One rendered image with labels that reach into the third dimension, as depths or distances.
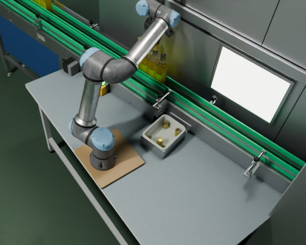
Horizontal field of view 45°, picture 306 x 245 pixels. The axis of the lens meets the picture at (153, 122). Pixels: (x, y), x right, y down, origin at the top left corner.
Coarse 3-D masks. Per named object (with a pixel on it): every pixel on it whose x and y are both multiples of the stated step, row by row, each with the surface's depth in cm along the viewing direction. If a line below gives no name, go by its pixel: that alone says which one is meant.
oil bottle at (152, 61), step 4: (152, 56) 218; (148, 60) 220; (152, 60) 218; (156, 60) 218; (148, 64) 222; (152, 64) 220; (148, 68) 224; (152, 68) 222; (148, 72) 227; (152, 72) 224; (152, 76) 227
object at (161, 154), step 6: (180, 120) 227; (186, 126) 227; (186, 132) 227; (144, 138) 213; (180, 138) 220; (144, 144) 218; (150, 144) 213; (174, 144) 217; (150, 150) 217; (156, 150) 213; (162, 150) 209; (168, 150) 214; (162, 156) 212
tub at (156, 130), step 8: (160, 120) 223; (168, 120) 225; (152, 128) 219; (160, 128) 226; (168, 128) 227; (184, 128) 218; (144, 136) 212; (152, 136) 222; (160, 136) 222; (168, 136) 223; (176, 136) 214; (168, 144) 210
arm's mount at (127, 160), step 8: (120, 136) 219; (120, 144) 216; (128, 144) 216; (80, 152) 209; (88, 152) 210; (120, 152) 212; (128, 152) 213; (80, 160) 209; (88, 160) 207; (120, 160) 209; (128, 160) 210; (136, 160) 210; (88, 168) 204; (112, 168) 205; (120, 168) 206; (128, 168) 206; (136, 168) 208; (96, 176) 201; (104, 176) 202; (112, 176) 202; (120, 176) 203; (104, 184) 199
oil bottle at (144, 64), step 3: (147, 54) 219; (150, 54) 220; (147, 57) 220; (144, 60) 222; (147, 60) 221; (141, 63) 226; (144, 63) 224; (147, 63) 223; (141, 66) 227; (144, 66) 226; (147, 66) 225; (141, 69) 229; (144, 69) 227; (147, 69) 227
